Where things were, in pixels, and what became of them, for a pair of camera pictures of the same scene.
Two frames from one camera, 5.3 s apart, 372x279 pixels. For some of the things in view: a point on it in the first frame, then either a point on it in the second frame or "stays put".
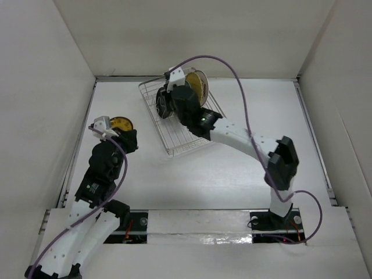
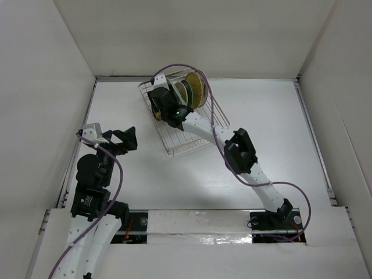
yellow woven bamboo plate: [195, 84] stays put
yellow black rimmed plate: [122, 122] -> [157, 115]
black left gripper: [128, 137] stays put
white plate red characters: [204, 86] stays put
